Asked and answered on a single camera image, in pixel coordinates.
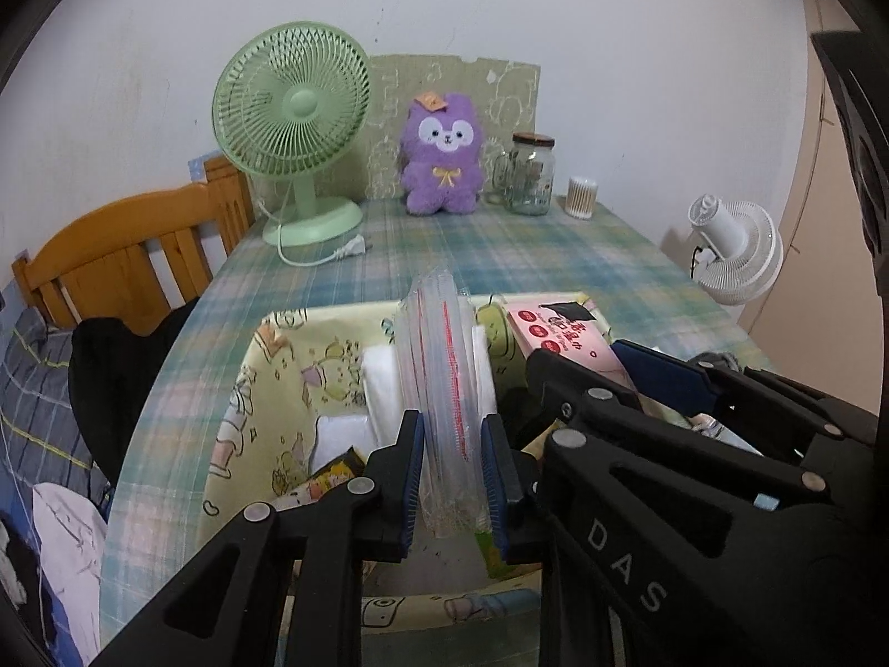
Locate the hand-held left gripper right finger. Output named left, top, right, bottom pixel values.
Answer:
left=481, top=414, right=557, bottom=566

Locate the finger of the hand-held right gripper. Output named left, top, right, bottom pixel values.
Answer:
left=611, top=340, right=877, bottom=433
left=526, top=346, right=845, bottom=667

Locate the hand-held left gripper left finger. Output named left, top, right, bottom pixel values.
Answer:
left=90, top=410, right=426, bottom=667

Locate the yellow cartoon packet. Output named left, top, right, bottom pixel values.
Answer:
left=267, top=448, right=369, bottom=511

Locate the clear plastic bag pack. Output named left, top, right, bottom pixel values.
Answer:
left=396, top=267, right=497, bottom=539

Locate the pink wipes packet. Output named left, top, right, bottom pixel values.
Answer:
left=501, top=298, right=643, bottom=418

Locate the yellow cartoon storage box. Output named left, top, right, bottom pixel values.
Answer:
left=198, top=290, right=626, bottom=667

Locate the white clip fan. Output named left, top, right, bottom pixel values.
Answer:
left=687, top=193, right=785, bottom=307

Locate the cotton swab container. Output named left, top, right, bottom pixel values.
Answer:
left=566, top=177, right=600, bottom=218

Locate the glass jar mug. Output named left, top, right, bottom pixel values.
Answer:
left=492, top=132, right=557, bottom=216

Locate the purple plush toy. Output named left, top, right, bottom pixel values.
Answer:
left=399, top=90, right=487, bottom=216

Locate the black garment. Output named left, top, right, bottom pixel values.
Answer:
left=68, top=298, right=202, bottom=487

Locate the green patterned backboard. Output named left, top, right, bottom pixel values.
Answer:
left=361, top=54, right=543, bottom=201

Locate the white cloth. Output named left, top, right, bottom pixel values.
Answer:
left=31, top=482, right=108, bottom=667

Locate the blue plaid bedding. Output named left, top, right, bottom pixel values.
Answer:
left=0, top=306, right=119, bottom=667

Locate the green desk fan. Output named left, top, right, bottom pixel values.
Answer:
left=212, top=22, right=372, bottom=247

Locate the green fan power cable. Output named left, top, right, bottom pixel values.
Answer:
left=276, top=218, right=372, bottom=267

